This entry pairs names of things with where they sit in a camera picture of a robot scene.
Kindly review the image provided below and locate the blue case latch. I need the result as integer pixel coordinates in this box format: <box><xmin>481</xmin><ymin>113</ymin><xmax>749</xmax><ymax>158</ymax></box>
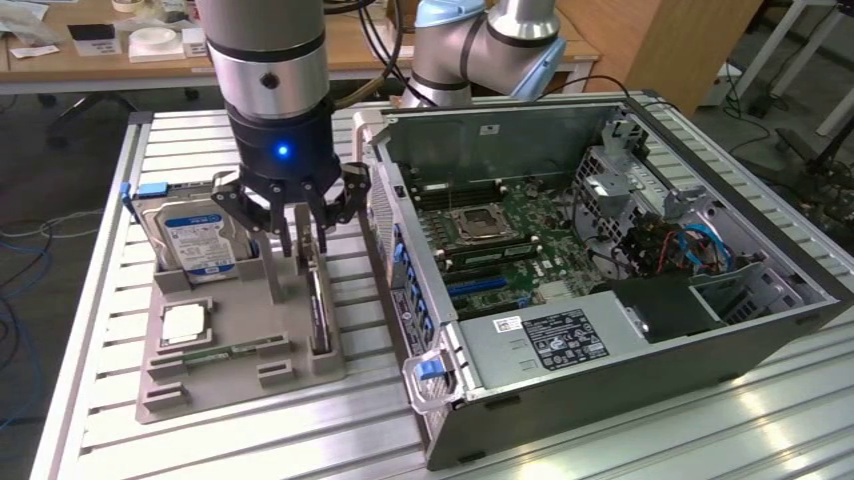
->
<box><xmin>413</xmin><ymin>357</ymin><xmax>446</xmax><ymax>386</ymax></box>

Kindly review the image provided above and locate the wooden cabinet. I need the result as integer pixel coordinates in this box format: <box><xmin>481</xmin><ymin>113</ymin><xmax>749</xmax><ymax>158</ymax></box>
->
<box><xmin>557</xmin><ymin>0</ymin><xmax>766</xmax><ymax>116</ymax></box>

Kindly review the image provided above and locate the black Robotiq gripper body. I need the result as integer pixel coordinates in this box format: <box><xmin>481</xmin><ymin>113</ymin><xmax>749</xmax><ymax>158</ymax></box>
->
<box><xmin>229</xmin><ymin>99</ymin><xmax>343</xmax><ymax>202</ymax></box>

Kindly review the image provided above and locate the blue wire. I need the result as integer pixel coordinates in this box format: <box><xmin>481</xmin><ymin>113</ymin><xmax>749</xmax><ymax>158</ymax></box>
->
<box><xmin>673</xmin><ymin>222</ymin><xmax>736</xmax><ymax>274</ymax></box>

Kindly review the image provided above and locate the white floor cable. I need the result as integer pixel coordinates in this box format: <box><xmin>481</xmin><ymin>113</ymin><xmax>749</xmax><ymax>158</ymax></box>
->
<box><xmin>0</xmin><ymin>208</ymin><xmax>103</xmax><ymax>242</ymax></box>

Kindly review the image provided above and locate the perforated metal disk bay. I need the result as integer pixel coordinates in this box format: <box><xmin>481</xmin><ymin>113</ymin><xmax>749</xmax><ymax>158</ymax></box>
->
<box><xmin>570</xmin><ymin>119</ymin><xmax>673</xmax><ymax>251</ymax></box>

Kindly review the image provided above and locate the black floor stand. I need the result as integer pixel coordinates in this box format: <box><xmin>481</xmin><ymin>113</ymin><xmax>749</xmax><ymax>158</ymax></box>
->
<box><xmin>773</xmin><ymin>94</ymin><xmax>854</xmax><ymax>216</ymax></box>

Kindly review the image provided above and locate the hard disk in blue caddy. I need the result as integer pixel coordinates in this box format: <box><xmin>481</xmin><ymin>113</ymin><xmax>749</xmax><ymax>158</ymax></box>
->
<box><xmin>122</xmin><ymin>177</ymin><xmax>259</xmax><ymax>287</ymax></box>

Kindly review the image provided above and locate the black RAM slot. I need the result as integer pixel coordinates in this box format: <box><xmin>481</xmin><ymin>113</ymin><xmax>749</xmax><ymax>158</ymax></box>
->
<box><xmin>411</xmin><ymin>181</ymin><xmax>506</xmax><ymax>197</ymax></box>
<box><xmin>417</xmin><ymin>193</ymin><xmax>509</xmax><ymax>209</ymax></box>

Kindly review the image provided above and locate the silver CPU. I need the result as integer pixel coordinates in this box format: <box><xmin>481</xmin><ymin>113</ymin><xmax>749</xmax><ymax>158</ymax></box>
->
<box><xmin>159</xmin><ymin>304</ymin><xmax>209</xmax><ymax>347</ymax></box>

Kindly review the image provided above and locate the CPU socket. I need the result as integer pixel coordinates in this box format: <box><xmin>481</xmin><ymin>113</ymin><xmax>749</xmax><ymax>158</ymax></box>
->
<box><xmin>421</xmin><ymin>201</ymin><xmax>533</xmax><ymax>247</ymax></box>

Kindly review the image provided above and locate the black power cable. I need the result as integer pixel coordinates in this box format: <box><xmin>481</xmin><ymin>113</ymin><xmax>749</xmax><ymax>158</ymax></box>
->
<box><xmin>546</xmin><ymin>73</ymin><xmax>669</xmax><ymax>106</ymax></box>

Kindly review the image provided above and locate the grey parts rack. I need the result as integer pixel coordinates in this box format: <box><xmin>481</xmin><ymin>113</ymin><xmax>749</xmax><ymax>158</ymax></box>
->
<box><xmin>135</xmin><ymin>208</ymin><xmax>349</xmax><ymax>426</ymax></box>

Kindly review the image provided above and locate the clear plastic bag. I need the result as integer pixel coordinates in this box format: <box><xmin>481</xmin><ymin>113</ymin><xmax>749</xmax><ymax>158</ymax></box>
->
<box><xmin>0</xmin><ymin>2</ymin><xmax>66</xmax><ymax>46</ymax></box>

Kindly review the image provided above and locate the black chair base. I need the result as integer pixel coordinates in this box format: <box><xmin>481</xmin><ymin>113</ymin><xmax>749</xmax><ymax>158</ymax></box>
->
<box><xmin>36</xmin><ymin>92</ymin><xmax>135</xmax><ymax>149</ymax></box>

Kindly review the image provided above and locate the blue expansion slot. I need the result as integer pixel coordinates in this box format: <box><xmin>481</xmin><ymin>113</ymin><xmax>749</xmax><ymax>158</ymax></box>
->
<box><xmin>447</xmin><ymin>276</ymin><xmax>513</xmax><ymax>297</ymax></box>

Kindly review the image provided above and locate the open dark grey PC case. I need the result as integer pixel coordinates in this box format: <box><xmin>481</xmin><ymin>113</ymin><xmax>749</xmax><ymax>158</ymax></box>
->
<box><xmin>351</xmin><ymin>88</ymin><xmax>854</xmax><ymax>472</ymax></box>

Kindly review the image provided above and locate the wooden desk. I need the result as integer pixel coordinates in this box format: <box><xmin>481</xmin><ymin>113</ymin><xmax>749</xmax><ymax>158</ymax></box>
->
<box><xmin>0</xmin><ymin>0</ymin><xmax>242</xmax><ymax>109</ymax></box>
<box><xmin>237</xmin><ymin>0</ymin><xmax>602</xmax><ymax>109</ymax></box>

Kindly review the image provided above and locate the white table frame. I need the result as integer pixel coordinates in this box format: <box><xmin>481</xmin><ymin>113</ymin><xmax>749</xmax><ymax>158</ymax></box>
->
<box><xmin>733</xmin><ymin>0</ymin><xmax>854</xmax><ymax>136</ymax></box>

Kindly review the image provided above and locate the white box with black top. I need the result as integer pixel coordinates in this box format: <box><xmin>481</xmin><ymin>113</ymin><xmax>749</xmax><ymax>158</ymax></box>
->
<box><xmin>66</xmin><ymin>23</ymin><xmax>126</xmax><ymax>57</ymax></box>

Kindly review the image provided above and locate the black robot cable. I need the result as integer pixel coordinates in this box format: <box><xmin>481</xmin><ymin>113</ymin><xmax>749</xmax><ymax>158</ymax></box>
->
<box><xmin>333</xmin><ymin>0</ymin><xmax>413</xmax><ymax>109</ymax></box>

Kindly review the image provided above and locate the green RAM stick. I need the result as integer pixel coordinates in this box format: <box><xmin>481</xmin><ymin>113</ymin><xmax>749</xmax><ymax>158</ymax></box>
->
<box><xmin>183</xmin><ymin>335</ymin><xmax>286</xmax><ymax>364</ymax></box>

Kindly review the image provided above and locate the graphics card with black shroud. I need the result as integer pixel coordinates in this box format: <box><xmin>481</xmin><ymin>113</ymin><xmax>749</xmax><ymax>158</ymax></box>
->
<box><xmin>293</xmin><ymin>197</ymin><xmax>335</xmax><ymax>356</ymax></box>

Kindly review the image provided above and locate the grey power supply unit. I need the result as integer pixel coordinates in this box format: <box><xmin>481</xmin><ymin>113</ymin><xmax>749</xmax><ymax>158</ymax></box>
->
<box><xmin>457</xmin><ymin>291</ymin><xmax>653</xmax><ymax>391</ymax></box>

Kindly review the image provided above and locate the small white box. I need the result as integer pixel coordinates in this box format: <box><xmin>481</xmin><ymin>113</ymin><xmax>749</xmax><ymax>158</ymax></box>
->
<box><xmin>180</xmin><ymin>25</ymin><xmax>210</xmax><ymax>59</ymax></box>

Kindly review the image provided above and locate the blue floor cable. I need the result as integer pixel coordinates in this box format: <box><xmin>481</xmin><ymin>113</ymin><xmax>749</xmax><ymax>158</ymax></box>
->
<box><xmin>0</xmin><ymin>239</ymin><xmax>55</xmax><ymax>431</ymax></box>

